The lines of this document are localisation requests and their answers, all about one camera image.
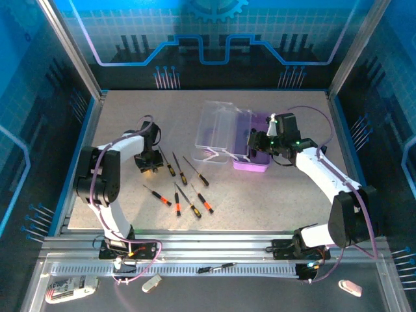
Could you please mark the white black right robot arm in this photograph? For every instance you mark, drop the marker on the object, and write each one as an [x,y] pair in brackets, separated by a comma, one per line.
[321,172]

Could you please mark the aluminium table side rail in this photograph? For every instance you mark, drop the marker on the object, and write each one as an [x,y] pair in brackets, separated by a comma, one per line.
[334,109]
[90,130]

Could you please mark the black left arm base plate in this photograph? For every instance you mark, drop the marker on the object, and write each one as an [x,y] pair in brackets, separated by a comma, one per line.
[149,250]

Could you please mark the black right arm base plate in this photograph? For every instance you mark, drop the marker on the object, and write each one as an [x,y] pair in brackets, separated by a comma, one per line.
[279,250]

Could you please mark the black screwdriver on rail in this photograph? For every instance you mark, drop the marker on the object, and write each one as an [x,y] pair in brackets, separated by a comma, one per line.
[204,269]

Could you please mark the white pink plastic clip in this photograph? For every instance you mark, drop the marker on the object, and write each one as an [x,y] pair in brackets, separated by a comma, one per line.
[351,288]

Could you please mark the aluminium mounting rail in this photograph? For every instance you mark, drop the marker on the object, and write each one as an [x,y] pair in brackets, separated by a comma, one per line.
[211,243]

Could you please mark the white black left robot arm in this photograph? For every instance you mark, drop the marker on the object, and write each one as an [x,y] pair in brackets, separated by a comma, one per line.
[126,146]

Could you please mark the long black yellow screwdriver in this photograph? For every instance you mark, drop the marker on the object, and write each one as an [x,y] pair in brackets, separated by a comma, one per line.
[204,179]

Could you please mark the orange black precision screwdriver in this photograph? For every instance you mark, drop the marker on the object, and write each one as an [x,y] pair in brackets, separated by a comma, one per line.
[162,199]
[205,204]
[177,204]

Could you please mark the white labelled device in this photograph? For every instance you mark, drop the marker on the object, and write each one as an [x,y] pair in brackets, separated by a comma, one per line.
[65,291]

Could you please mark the black controller board with LEDs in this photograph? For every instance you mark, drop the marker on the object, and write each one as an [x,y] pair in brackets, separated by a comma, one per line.
[307,271]

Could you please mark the aluminium frame post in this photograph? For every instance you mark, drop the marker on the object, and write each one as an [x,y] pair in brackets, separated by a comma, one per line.
[357,48]
[73,48]

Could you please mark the purple toolbox with clear lid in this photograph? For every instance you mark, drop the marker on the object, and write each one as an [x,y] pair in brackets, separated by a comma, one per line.
[250,167]

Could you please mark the short black yellow screwdriver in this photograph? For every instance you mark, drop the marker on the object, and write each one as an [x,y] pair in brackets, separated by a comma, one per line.
[170,169]

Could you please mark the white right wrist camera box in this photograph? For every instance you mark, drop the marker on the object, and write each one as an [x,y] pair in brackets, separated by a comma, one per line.
[271,128]

